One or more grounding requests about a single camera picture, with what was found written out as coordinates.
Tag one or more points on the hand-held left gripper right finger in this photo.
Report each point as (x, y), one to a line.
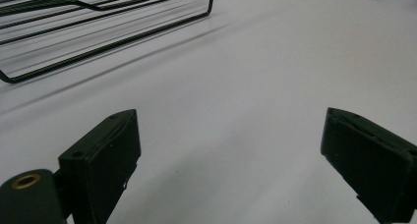
(370, 158)

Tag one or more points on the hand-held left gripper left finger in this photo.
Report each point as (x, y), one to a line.
(98, 165)

